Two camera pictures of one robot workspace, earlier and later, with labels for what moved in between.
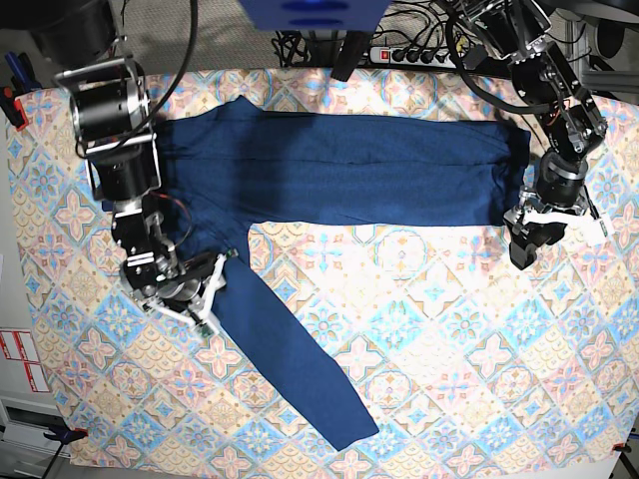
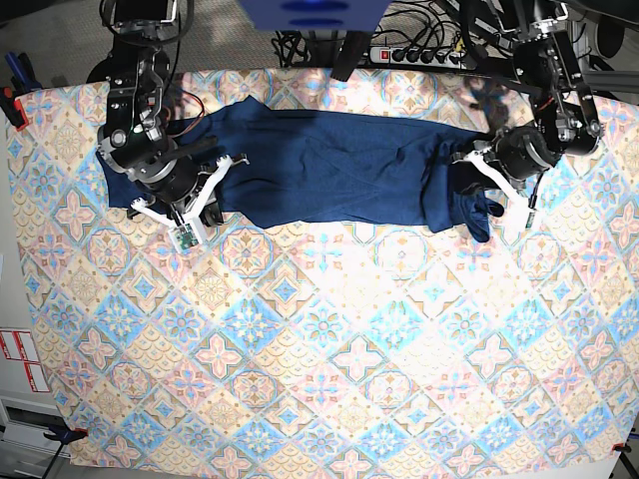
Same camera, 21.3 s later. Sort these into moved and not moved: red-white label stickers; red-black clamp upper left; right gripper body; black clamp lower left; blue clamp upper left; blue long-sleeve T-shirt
Moved: right gripper body; blue long-sleeve T-shirt
Not moved: blue clamp upper left; black clamp lower left; red-black clamp upper left; red-white label stickers
